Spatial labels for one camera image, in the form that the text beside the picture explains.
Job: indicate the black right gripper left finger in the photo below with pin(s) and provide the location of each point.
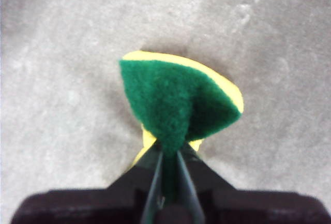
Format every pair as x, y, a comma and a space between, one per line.
98, 206

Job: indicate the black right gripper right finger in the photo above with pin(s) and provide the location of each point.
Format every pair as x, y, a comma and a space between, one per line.
245, 208

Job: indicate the green and yellow sponge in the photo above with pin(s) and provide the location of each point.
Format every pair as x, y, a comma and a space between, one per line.
165, 97

